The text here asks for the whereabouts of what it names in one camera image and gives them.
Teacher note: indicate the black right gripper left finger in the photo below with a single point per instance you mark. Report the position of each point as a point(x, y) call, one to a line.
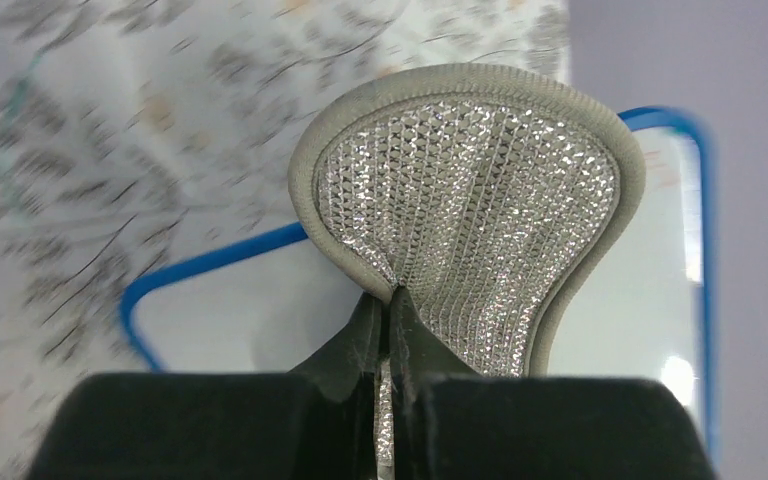
point(312, 422)

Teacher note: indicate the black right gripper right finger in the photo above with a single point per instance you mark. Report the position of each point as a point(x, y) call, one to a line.
point(451, 423)

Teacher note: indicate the blue framed whiteboard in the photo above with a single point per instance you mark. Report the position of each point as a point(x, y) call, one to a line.
point(647, 310)

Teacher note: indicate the floral table mat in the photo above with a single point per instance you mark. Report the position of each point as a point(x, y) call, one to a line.
point(136, 133)

